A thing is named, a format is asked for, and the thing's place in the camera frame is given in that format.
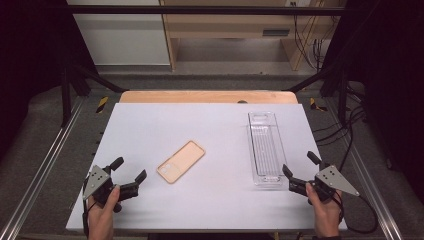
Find wooden table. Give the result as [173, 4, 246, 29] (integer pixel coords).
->
[119, 89, 299, 105]

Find aluminium rail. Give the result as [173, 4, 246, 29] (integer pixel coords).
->
[0, 96, 86, 240]
[323, 97, 405, 240]

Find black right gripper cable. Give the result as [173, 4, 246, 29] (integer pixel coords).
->
[332, 190, 380, 235]

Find hanging black cables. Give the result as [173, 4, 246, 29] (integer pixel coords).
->
[289, 1, 332, 72]

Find white cabinet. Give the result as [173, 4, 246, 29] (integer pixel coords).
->
[65, 0, 171, 66]

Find black frame strut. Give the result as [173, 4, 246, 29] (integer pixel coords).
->
[285, 63, 350, 127]
[60, 62, 128, 128]

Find black horizontal frame bar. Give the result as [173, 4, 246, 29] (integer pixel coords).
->
[62, 4, 346, 16]

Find black floor cables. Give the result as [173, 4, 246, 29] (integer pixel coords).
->
[312, 82, 368, 174]

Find person's right hand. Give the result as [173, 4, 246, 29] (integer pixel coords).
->
[305, 182, 343, 238]

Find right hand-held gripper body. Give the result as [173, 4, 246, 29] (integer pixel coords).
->
[288, 163, 361, 204]

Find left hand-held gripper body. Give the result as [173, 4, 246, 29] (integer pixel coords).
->
[82, 164, 140, 214]

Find wooden desk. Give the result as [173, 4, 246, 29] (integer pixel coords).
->
[159, 0, 339, 72]

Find person's left hand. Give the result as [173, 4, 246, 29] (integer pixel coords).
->
[87, 185, 121, 240]

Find clear plastic tray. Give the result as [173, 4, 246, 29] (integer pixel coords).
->
[247, 111, 290, 188]

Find right yellow clamp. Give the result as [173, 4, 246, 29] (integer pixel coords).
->
[309, 97, 328, 112]

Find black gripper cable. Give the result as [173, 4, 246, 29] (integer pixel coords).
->
[332, 190, 380, 235]
[81, 178, 98, 238]

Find white table mat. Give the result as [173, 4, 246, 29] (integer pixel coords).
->
[65, 102, 348, 233]

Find yellow clamp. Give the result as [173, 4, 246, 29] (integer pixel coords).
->
[309, 97, 328, 112]
[96, 96, 110, 114]

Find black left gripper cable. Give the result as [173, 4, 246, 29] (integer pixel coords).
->
[81, 178, 98, 238]

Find left yellow clamp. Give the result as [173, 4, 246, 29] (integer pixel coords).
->
[96, 96, 110, 114]

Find black curtain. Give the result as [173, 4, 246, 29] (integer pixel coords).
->
[319, 0, 424, 203]
[0, 0, 98, 162]

